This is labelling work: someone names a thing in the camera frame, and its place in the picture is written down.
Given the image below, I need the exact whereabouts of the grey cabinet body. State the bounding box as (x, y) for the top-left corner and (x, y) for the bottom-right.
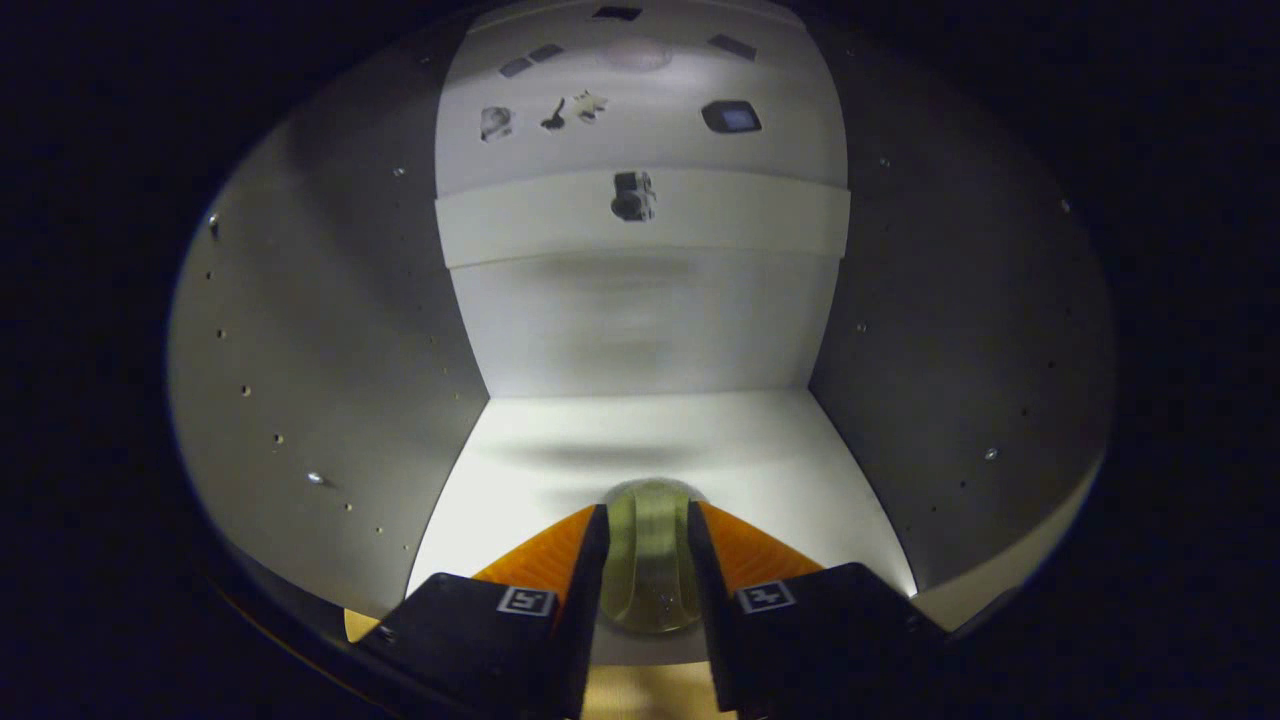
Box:
(165, 0), (1116, 666)

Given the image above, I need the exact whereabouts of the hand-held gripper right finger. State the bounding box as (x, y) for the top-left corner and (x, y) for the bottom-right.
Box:
(686, 500), (951, 716)

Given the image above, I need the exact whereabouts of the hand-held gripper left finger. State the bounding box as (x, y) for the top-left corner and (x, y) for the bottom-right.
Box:
(350, 503), (611, 720)

